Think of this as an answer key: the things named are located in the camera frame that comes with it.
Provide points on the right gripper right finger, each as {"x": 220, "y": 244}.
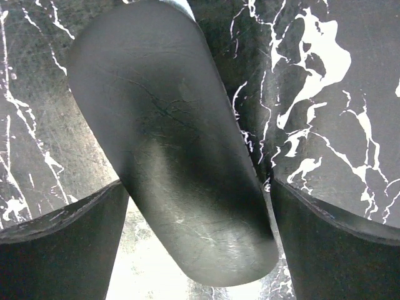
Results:
{"x": 332, "y": 253}

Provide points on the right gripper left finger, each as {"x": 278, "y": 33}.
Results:
{"x": 68, "y": 253}

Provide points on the black glasses case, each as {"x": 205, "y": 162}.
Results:
{"x": 144, "y": 79}

